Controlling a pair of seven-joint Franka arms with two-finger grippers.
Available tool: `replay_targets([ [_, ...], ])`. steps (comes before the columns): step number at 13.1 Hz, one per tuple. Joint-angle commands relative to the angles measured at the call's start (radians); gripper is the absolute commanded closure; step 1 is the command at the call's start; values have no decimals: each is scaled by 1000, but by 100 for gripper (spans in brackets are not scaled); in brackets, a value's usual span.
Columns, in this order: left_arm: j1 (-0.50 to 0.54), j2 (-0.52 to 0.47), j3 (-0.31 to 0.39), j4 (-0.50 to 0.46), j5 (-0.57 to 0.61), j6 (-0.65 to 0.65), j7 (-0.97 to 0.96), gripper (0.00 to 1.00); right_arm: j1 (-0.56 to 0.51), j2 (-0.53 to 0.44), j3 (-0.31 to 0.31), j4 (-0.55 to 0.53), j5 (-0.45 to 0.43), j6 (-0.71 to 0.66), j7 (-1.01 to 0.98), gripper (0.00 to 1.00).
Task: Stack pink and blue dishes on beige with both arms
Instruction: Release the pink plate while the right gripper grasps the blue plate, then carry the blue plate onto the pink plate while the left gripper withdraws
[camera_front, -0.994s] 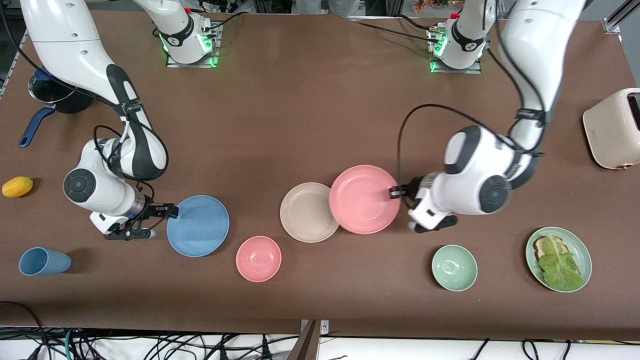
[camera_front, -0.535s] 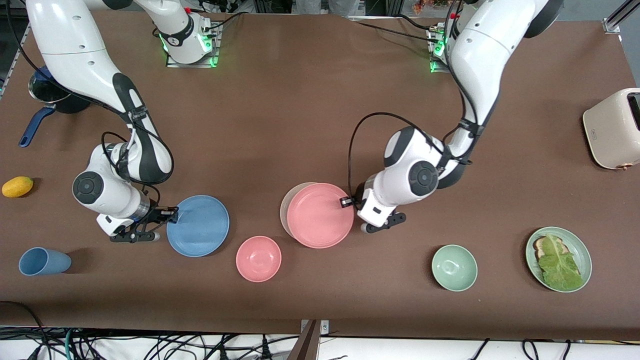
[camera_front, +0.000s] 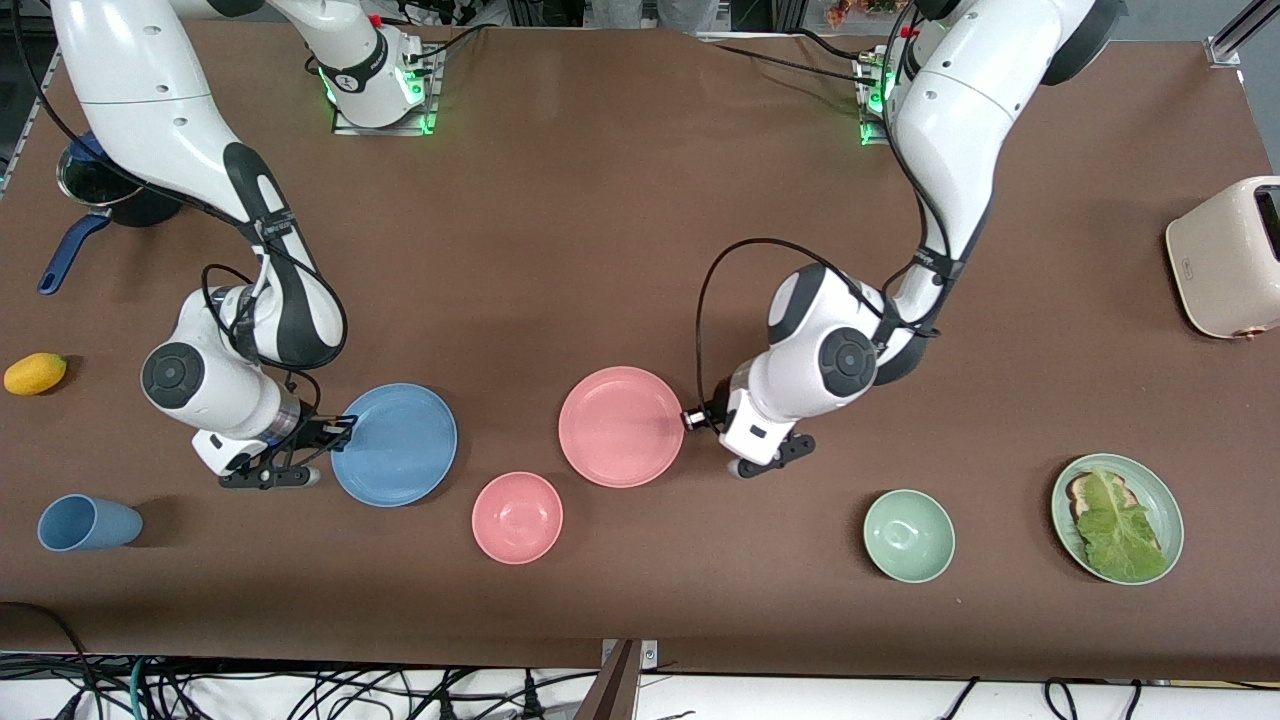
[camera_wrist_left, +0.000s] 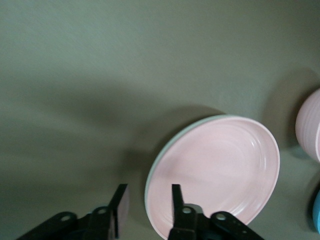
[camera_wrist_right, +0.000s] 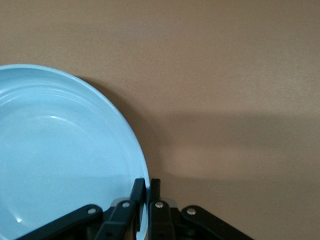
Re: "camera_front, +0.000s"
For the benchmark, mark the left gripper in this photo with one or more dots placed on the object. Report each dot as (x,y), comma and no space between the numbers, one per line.
(716,413)

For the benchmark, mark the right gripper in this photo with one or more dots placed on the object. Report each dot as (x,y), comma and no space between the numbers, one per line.
(314,430)

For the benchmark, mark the blue plate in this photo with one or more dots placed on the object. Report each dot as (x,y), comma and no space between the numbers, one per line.
(400,450)

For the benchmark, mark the pink plate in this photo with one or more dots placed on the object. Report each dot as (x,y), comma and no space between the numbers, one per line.
(620,427)

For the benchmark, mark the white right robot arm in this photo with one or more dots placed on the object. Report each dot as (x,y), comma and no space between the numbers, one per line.
(150,90)

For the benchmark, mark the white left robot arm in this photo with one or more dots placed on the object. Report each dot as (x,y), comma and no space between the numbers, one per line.
(960,120)

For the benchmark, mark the small pink bowl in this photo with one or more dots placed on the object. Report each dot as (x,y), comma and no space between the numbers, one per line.
(517,518)

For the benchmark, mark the green bowl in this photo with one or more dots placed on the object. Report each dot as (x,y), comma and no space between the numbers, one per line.
(909,536)

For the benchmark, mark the blue cup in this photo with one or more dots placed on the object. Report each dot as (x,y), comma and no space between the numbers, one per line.
(85,523)

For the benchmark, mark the yellow lemon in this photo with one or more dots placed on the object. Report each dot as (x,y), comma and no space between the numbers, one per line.
(35,374)

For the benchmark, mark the glass lid with blue knob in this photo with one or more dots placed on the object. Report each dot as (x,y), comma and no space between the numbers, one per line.
(95,185)

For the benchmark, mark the toasted bread slice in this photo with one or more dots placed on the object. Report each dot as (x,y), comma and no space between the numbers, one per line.
(1078,490)

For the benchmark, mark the grey trouser legs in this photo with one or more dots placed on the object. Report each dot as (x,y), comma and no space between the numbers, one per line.
(650,12)

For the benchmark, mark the orange flower bunch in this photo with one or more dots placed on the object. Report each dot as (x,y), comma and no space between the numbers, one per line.
(850,10)

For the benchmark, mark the green lettuce leaf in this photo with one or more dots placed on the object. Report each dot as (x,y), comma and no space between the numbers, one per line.
(1120,540)

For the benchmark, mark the green plate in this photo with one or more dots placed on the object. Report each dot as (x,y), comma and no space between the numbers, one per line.
(1150,490)

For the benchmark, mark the beige toaster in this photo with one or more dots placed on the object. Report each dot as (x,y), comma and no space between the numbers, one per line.
(1220,260)

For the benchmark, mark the metal clamp bracket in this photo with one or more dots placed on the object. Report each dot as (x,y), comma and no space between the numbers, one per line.
(650,654)

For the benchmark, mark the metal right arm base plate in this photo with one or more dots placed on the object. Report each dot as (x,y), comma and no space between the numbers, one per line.
(385,130)

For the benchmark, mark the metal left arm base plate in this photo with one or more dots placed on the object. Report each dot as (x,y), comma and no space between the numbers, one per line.
(868,135)

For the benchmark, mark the aluminium frame profile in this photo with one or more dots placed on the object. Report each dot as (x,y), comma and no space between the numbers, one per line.
(1235,38)

